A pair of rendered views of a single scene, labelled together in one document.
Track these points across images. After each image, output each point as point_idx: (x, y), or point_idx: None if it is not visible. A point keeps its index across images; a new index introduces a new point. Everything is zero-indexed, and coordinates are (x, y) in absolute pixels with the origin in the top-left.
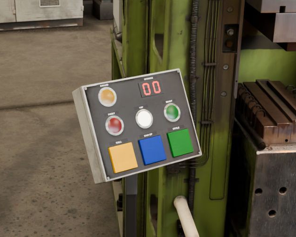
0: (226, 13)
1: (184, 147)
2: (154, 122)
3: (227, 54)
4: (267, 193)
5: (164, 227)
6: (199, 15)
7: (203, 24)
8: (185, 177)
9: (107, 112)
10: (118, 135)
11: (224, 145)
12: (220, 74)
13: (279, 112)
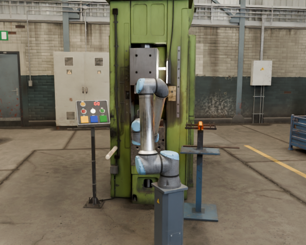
0: (125, 87)
1: (104, 120)
2: (96, 112)
3: (127, 99)
4: None
5: (110, 156)
6: (117, 88)
7: (119, 90)
8: (116, 139)
9: (82, 108)
10: (84, 113)
11: (128, 129)
12: (125, 106)
13: None
